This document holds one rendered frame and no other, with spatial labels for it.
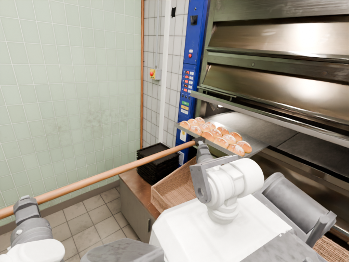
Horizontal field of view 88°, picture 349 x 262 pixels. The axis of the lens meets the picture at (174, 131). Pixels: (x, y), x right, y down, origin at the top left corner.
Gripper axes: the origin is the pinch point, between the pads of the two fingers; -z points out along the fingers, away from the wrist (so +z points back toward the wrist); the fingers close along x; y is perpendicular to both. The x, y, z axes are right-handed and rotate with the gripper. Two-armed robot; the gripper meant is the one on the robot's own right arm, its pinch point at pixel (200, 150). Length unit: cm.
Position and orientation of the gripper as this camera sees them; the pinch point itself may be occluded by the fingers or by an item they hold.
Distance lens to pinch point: 102.9
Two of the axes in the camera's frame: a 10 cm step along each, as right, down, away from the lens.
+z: 1.1, 4.1, -9.0
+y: -9.9, -0.3, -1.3
